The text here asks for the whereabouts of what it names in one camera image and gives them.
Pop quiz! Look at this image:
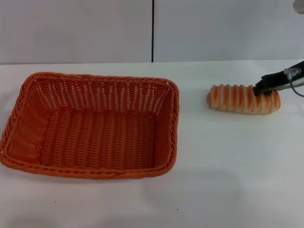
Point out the thin grey gripper cable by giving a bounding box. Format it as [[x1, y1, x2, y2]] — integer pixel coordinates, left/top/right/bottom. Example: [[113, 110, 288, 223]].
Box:
[[284, 68, 304, 97]]

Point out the striped orange and cream bread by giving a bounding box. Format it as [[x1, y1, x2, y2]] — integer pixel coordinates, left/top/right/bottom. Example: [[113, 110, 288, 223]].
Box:
[[206, 83, 282, 115]]

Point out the orange woven plastic basket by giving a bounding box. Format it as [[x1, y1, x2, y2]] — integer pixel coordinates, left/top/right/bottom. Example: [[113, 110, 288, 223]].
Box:
[[0, 72, 180, 180]]

